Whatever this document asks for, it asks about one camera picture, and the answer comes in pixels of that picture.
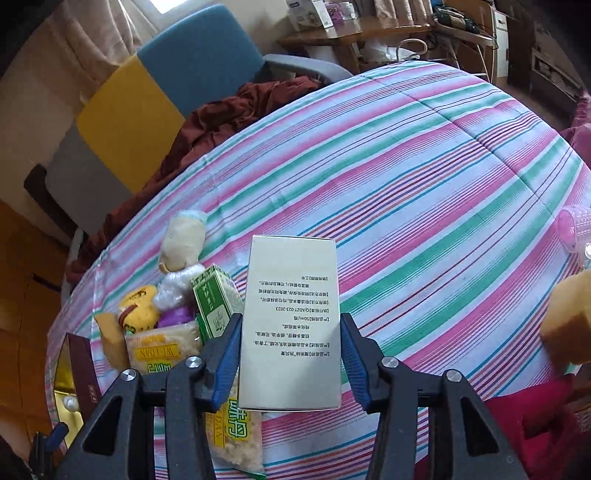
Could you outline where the blue yellow grey chair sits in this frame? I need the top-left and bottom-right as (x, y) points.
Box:
(23, 4), (354, 259)

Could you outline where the striped pink green cloth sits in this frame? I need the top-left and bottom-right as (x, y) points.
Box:
(44, 62), (591, 480)

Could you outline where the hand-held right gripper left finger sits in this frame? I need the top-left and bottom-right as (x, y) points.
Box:
(55, 314), (243, 480)

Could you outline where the yellow round sponge toy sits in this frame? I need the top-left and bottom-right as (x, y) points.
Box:
(117, 285), (160, 333)

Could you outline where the white carton on desk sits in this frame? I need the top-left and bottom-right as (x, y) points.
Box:
(285, 0), (335, 29)

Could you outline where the green and white box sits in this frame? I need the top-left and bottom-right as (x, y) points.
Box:
(191, 264), (245, 344)

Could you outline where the gold tin box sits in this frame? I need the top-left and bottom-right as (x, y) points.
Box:
(53, 333), (102, 448)

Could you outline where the purple packet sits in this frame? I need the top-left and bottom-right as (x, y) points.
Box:
(159, 305), (197, 328)

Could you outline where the wooden desk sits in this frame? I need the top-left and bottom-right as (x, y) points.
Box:
(279, 18), (499, 79)

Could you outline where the beige curtain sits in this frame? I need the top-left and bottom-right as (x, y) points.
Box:
(46, 0), (153, 51)

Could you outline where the blue plastic item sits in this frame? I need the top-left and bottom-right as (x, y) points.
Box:
(30, 422), (70, 467)

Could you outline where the large yellow sponge block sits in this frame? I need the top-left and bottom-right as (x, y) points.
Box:
(539, 272), (591, 370)

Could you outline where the clear plastic wrapped item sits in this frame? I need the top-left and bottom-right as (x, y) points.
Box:
(152, 263), (206, 312)

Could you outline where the yellow snack packet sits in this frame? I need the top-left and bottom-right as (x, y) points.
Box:
(124, 320), (266, 478)

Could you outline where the dark red cloth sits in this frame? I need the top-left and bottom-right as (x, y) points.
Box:
(65, 80), (324, 287)

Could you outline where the white plastic bag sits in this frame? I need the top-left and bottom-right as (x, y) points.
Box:
(365, 39), (428, 70)

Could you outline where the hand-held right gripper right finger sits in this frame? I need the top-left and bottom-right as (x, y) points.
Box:
(341, 313), (529, 480)

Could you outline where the white printed carton box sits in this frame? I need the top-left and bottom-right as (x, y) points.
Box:
(238, 235), (343, 411)

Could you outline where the white sock with blue cuff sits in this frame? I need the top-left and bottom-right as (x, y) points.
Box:
(158, 210), (207, 275)

